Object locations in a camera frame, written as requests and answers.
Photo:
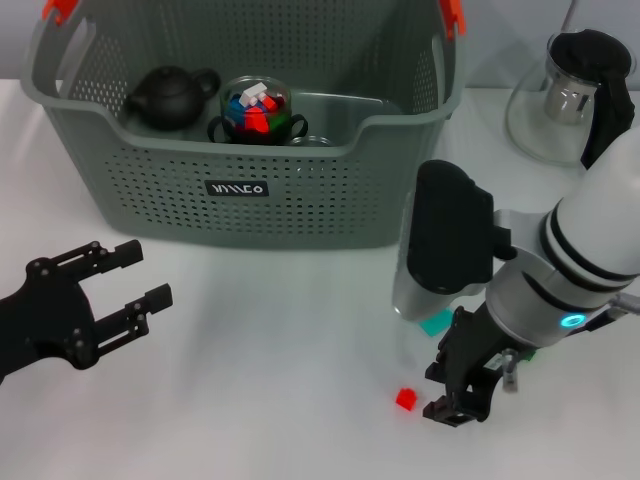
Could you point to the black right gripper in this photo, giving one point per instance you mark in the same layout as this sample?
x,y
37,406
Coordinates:
x,y
475,360

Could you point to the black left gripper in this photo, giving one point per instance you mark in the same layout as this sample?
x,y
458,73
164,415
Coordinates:
x,y
45,320

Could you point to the small red brick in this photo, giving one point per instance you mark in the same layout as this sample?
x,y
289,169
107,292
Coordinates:
x,y
407,398
271,103

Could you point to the teal square plate brick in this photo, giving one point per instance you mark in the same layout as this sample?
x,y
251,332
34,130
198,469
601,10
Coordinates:
x,y
432,325

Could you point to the blue square brick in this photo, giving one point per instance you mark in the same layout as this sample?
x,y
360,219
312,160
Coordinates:
x,y
237,112

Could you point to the orange-red sloped brick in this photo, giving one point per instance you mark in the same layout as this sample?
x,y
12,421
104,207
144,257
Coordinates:
x,y
257,122

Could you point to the glass teacup black holder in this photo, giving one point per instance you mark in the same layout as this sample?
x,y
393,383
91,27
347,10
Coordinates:
x,y
301,120
310,141
227,97

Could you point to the white brick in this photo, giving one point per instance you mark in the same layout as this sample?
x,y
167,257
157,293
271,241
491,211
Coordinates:
x,y
252,95

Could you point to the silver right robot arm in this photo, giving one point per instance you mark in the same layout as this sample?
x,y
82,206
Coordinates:
x,y
590,225

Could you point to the grey perforated storage bin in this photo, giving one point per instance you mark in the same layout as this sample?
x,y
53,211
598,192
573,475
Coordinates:
x,y
250,210

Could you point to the dark clay teapot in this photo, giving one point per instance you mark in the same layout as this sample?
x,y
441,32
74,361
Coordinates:
x,y
167,100

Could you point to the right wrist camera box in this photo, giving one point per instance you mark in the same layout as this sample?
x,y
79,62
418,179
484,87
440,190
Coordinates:
x,y
450,230

